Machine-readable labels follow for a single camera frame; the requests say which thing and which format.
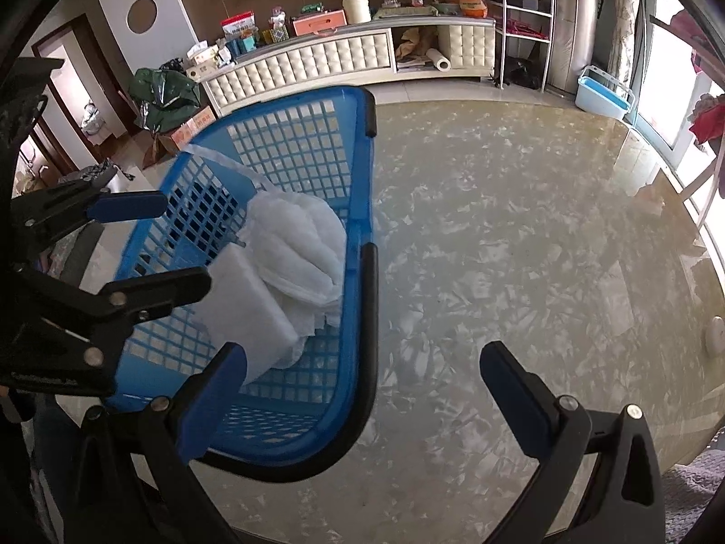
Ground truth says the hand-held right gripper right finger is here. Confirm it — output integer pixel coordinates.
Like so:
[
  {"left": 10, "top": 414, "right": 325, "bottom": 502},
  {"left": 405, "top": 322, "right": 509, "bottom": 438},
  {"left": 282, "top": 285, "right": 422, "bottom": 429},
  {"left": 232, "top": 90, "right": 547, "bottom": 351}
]
[{"left": 479, "top": 341, "right": 666, "bottom": 544}]

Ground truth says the light blue mop bucket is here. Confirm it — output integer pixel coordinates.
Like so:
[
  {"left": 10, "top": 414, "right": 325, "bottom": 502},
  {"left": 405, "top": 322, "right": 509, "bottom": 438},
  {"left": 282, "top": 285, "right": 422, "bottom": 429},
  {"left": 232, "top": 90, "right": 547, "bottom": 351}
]
[{"left": 576, "top": 66, "right": 634, "bottom": 121}]

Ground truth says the wooden clothes rack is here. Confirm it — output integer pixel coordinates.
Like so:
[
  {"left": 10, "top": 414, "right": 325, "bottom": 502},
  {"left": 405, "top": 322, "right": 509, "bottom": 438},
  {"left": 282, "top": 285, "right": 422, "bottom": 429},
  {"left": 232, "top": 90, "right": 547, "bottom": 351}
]
[{"left": 682, "top": 141, "right": 725, "bottom": 228}]

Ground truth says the cardboard box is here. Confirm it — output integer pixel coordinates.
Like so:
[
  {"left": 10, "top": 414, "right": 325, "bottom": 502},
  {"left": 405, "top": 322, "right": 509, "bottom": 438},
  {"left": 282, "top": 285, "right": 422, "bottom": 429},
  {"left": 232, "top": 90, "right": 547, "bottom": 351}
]
[{"left": 158, "top": 104, "right": 217, "bottom": 157}]

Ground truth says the brown paper bag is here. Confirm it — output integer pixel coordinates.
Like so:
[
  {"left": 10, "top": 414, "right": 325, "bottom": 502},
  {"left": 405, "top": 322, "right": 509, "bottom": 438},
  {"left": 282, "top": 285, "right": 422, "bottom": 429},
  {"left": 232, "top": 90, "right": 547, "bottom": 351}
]
[{"left": 396, "top": 28, "right": 437, "bottom": 61}]

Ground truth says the dark green bag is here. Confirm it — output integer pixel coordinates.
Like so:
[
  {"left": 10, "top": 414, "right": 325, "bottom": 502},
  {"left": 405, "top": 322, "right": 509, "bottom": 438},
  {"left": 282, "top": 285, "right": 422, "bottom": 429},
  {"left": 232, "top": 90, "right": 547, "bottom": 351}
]
[{"left": 127, "top": 66, "right": 203, "bottom": 129}]

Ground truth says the blue plastic basket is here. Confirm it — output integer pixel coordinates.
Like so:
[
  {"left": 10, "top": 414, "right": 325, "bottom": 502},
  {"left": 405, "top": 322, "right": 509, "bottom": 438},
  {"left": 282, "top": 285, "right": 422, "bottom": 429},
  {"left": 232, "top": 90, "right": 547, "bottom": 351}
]
[{"left": 103, "top": 85, "right": 379, "bottom": 484}]

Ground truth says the brown wooden door frame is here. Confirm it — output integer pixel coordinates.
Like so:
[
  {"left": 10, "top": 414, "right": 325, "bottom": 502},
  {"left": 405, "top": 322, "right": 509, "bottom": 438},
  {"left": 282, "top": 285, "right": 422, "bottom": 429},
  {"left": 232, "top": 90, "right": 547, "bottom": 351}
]
[{"left": 30, "top": 14, "right": 135, "bottom": 178}]

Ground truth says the white tufted television cabinet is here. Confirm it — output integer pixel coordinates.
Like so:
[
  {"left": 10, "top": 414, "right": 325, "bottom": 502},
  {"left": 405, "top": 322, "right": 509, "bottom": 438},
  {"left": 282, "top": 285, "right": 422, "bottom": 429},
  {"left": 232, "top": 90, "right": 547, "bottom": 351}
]
[{"left": 200, "top": 15, "right": 498, "bottom": 118}]

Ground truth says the white quilted cloth with strap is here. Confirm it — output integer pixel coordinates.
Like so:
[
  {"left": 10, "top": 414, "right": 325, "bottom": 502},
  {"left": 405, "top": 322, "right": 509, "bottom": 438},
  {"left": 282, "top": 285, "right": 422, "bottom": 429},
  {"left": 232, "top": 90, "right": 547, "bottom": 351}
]
[{"left": 180, "top": 144, "right": 348, "bottom": 326}]

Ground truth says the grey fuzzy cushion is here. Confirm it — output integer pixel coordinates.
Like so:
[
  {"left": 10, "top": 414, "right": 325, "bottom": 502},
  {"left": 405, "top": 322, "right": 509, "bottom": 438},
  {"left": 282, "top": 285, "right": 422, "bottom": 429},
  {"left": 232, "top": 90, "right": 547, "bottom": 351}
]
[{"left": 662, "top": 447, "right": 725, "bottom": 523}]

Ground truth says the red white snack bag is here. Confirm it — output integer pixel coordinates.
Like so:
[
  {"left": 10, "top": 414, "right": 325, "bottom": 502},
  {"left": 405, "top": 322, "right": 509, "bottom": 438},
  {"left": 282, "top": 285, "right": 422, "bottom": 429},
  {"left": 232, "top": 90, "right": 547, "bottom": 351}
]
[{"left": 220, "top": 10, "right": 257, "bottom": 41}]

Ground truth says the teal box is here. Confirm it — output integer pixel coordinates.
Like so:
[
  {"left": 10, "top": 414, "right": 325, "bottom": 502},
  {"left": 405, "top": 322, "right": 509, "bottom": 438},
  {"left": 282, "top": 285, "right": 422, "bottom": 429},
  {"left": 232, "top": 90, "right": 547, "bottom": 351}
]
[{"left": 226, "top": 33, "right": 259, "bottom": 58}]

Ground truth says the black bag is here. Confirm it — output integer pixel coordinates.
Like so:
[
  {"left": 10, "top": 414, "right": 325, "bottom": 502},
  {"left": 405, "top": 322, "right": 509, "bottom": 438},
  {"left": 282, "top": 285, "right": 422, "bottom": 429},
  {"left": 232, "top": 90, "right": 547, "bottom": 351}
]
[{"left": 501, "top": 56, "right": 542, "bottom": 89}]

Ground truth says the patterned tissue box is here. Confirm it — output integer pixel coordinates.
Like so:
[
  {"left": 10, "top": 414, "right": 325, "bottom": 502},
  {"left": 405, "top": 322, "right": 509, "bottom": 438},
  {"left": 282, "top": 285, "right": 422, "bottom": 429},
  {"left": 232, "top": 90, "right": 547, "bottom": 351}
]
[{"left": 261, "top": 8, "right": 290, "bottom": 44}]

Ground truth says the white metal shelf rack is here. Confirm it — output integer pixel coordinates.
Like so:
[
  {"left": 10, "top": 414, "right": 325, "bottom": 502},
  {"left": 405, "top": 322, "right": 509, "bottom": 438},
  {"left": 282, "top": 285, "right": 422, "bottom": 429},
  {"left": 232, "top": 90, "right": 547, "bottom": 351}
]
[{"left": 477, "top": 0, "right": 556, "bottom": 92}]

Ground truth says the glass sliding door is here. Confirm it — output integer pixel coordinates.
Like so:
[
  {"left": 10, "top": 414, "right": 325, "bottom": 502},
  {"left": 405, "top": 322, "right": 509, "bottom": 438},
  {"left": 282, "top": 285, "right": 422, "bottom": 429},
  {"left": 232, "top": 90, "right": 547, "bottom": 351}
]
[{"left": 633, "top": 0, "right": 725, "bottom": 228}]

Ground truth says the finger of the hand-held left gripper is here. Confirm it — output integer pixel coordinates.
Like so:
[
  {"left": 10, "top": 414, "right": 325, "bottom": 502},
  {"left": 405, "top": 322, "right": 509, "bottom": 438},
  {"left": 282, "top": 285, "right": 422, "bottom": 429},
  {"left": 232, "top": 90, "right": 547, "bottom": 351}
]
[
  {"left": 11, "top": 181, "right": 169, "bottom": 250},
  {"left": 17, "top": 266, "right": 212, "bottom": 386}
]

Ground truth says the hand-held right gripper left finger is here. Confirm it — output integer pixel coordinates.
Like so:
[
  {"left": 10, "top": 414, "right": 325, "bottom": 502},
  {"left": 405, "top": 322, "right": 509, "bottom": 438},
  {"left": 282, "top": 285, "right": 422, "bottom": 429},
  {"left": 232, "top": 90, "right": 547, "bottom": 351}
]
[{"left": 76, "top": 341, "right": 250, "bottom": 544}]

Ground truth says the patterned curtain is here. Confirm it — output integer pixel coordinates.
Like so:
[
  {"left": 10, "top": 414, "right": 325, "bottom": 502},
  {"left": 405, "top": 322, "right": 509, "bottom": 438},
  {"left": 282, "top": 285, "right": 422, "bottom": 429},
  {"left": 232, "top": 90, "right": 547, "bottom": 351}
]
[{"left": 613, "top": 0, "right": 645, "bottom": 92}]

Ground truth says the standing air conditioner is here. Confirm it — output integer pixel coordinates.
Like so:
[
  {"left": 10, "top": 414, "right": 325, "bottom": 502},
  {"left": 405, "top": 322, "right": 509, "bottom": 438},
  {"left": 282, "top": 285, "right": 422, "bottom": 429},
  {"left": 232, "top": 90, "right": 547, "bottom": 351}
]
[{"left": 546, "top": 0, "right": 599, "bottom": 95}]

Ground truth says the pink box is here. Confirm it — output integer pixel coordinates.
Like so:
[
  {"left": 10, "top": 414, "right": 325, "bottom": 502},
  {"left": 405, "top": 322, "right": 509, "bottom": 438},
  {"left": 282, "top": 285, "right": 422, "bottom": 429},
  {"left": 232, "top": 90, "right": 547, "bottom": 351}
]
[{"left": 291, "top": 10, "right": 348, "bottom": 37}]

